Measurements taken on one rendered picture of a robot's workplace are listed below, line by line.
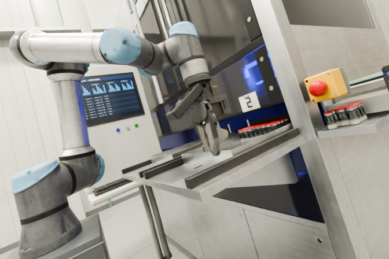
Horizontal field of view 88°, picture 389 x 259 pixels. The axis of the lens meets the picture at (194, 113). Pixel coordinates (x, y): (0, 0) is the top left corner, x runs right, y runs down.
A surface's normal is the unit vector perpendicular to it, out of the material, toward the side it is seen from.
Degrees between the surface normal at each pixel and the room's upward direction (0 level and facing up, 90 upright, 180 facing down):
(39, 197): 90
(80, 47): 102
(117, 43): 89
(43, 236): 73
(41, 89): 90
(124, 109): 90
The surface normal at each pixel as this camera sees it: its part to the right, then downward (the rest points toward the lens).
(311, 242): -0.81, 0.22
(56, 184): 0.89, -0.29
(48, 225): 0.43, -0.49
